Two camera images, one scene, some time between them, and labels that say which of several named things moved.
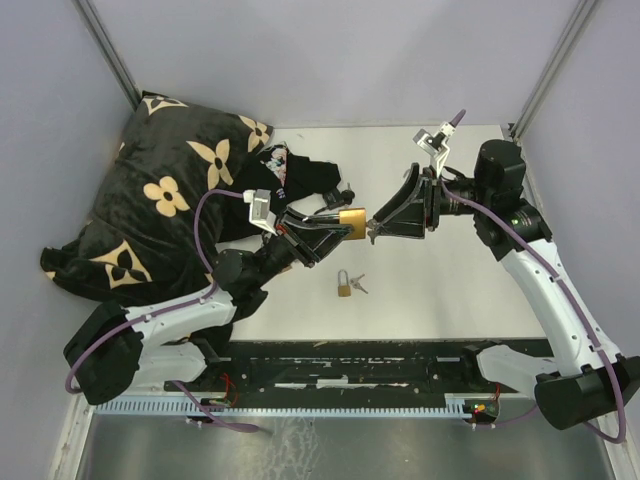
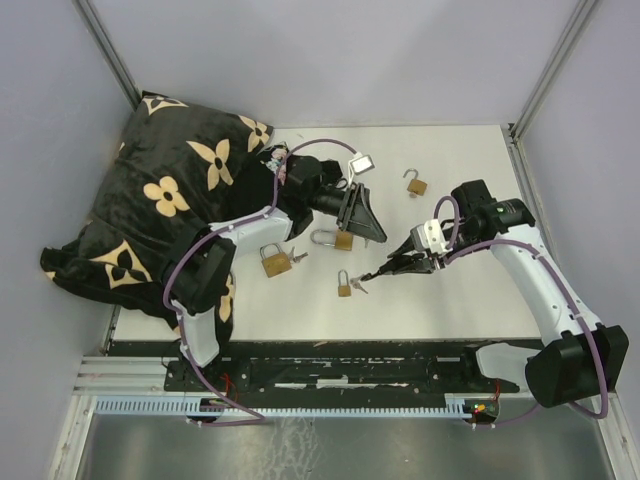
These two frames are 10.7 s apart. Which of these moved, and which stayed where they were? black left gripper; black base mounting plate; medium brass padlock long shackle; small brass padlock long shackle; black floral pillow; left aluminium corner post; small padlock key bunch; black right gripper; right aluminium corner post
Moved: black right gripper; medium brass padlock long shackle; black left gripper
Stayed: small brass padlock long shackle; black base mounting plate; left aluminium corner post; right aluminium corner post; small padlock key bunch; black floral pillow
